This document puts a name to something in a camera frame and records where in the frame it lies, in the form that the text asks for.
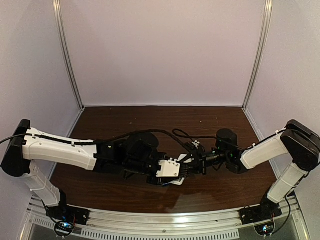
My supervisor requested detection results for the left aluminium corner post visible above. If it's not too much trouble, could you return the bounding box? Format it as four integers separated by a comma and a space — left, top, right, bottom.
52, 0, 85, 110

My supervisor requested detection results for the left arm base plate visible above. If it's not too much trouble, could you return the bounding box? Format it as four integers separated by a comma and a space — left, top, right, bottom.
45, 205, 90, 226

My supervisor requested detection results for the right aluminium corner post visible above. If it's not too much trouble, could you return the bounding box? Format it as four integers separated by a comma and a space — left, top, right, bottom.
242, 0, 273, 111

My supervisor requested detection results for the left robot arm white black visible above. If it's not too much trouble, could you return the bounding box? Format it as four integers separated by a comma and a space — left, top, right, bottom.
0, 119, 181, 220

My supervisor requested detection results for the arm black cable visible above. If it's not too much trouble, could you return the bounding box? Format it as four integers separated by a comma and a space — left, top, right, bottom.
0, 128, 191, 156
172, 128, 218, 142

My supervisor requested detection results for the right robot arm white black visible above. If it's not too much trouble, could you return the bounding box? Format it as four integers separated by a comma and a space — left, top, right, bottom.
183, 119, 320, 218

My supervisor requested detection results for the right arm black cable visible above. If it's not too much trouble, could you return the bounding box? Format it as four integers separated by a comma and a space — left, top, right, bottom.
172, 128, 218, 142

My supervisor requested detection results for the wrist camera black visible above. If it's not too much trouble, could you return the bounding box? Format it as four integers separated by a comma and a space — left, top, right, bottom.
184, 140, 201, 152
155, 160, 181, 178

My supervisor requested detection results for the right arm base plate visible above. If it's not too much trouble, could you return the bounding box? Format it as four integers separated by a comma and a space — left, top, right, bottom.
238, 203, 282, 225

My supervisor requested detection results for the right controller board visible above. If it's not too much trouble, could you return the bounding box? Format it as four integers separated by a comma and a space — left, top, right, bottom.
254, 220, 275, 237

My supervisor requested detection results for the white remote control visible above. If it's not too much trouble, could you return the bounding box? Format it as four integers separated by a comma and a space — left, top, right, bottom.
169, 153, 188, 187

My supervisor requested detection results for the controller board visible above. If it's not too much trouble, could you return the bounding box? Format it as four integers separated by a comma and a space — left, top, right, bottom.
254, 220, 275, 237
54, 221, 75, 238

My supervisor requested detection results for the aluminium front rail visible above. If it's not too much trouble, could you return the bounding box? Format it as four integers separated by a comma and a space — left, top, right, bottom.
17, 196, 311, 240

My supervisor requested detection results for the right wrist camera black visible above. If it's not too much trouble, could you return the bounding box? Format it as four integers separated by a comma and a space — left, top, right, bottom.
184, 140, 201, 152

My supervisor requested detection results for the aluminium corner post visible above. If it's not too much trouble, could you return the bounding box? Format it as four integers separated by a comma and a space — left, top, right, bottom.
242, 0, 273, 111
52, 0, 85, 110

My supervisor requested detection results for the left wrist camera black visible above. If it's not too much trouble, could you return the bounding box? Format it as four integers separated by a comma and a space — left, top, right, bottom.
155, 160, 181, 178

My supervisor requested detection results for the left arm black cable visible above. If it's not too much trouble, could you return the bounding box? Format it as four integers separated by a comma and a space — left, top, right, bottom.
0, 128, 191, 156

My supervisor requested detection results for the left controller board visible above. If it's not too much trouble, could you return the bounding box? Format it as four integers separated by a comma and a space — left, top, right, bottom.
54, 221, 75, 238

